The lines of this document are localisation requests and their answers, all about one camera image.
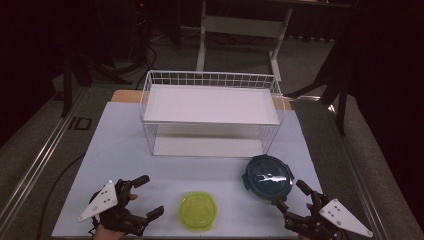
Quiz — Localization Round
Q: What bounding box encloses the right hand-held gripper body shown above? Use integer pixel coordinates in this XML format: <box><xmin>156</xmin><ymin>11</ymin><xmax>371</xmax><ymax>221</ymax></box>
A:
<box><xmin>283</xmin><ymin>191</ymin><xmax>374</xmax><ymax>240</ymax></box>

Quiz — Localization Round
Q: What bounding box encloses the pale blue table mat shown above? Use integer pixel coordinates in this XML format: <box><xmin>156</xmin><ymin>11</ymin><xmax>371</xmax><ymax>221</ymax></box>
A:
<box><xmin>51</xmin><ymin>101</ymin><xmax>338</xmax><ymax>238</ymax></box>

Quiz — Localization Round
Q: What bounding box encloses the round container with dark blue lid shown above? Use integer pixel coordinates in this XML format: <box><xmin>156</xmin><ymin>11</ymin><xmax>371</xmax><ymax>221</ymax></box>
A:
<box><xmin>242</xmin><ymin>154</ymin><xmax>295</xmax><ymax>205</ymax></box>

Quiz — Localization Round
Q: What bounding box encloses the black floor cable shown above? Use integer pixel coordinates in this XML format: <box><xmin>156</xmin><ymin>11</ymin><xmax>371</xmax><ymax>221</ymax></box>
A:
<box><xmin>35</xmin><ymin>152</ymin><xmax>87</xmax><ymax>240</ymax></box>

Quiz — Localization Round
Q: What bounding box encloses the translucent green plastic bowl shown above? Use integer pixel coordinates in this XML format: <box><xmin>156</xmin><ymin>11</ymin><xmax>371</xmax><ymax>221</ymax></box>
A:
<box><xmin>178</xmin><ymin>190</ymin><xmax>218</xmax><ymax>232</ymax></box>

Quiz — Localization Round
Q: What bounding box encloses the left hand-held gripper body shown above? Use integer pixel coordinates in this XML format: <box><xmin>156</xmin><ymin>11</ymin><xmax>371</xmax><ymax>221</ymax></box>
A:
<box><xmin>77</xmin><ymin>179</ymin><xmax>149</xmax><ymax>238</ymax></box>

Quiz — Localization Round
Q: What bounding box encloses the black metal stand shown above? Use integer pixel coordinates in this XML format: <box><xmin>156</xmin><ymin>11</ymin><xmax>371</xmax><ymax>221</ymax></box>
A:
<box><xmin>61</xmin><ymin>49</ymin><xmax>93</xmax><ymax>118</ymax></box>
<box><xmin>286</xmin><ymin>43</ymin><xmax>352</xmax><ymax>136</ymax></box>

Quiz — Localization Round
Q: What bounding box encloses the person's right hand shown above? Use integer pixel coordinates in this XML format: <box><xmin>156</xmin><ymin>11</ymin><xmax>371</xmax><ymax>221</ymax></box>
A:
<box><xmin>297</xmin><ymin>203</ymin><xmax>314</xmax><ymax>240</ymax></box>

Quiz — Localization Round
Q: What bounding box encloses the white desk frame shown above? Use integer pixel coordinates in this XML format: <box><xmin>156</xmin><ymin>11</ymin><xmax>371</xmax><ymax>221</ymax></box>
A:
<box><xmin>195</xmin><ymin>0</ymin><xmax>353</xmax><ymax>82</ymax></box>

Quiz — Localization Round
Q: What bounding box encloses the metal floor rail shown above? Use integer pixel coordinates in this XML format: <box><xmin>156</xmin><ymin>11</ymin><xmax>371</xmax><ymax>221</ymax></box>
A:
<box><xmin>0</xmin><ymin>88</ymin><xmax>88</xmax><ymax>228</ymax></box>
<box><xmin>328</xmin><ymin>103</ymin><xmax>391</xmax><ymax>240</ymax></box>

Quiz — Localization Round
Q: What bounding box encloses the person's left hand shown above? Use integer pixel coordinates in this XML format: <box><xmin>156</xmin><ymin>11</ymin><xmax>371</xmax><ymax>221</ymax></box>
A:
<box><xmin>93</xmin><ymin>193</ymin><xmax>139</xmax><ymax>240</ymax></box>

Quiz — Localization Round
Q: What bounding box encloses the white wire shelf rack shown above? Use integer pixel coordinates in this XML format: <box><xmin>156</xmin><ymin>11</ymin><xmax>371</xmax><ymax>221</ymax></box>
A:
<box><xmin>139</xmin><ymin>69</ymin><xmax>286</xmax><ymax>159</ymax></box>

